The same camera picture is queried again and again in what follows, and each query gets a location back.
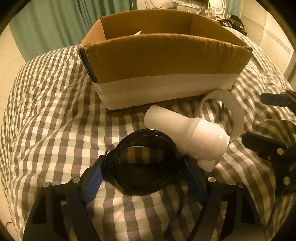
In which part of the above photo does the grey checkered bed quilt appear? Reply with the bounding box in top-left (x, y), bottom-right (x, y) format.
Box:
top-left (1, 31), bottom-right (295, 240)

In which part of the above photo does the green window curtain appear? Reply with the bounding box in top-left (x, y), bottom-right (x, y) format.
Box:
top-left (225, 0), bottom-right (242, 16)

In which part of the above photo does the black round compact case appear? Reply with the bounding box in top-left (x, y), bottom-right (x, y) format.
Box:
top-left (102, 129), bottom-right (182, 195)

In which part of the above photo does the white louvered wardrobe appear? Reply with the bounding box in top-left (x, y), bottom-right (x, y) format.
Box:
top-left (239, 0), bottom-right (295, 79)

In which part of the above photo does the white tape roll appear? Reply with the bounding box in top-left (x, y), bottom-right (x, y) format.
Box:
top-left (194, 89), bottom-right (244, 142)

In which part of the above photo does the white plastic bottle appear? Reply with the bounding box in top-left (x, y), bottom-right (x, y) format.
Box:
top-left (144, 105), bottom-right (230, 172)

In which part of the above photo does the large green curtain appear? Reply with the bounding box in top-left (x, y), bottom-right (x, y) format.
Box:
top-left (10, 0), bottom-right (137, 62)

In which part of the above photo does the open cardboard box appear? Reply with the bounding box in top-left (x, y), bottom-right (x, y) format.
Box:
top-left (78, 9), bottom-right (252, 110)

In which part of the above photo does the black garbage bag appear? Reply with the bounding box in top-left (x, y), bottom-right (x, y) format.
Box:
top-left (218, 15), bottom-right (247, 36)

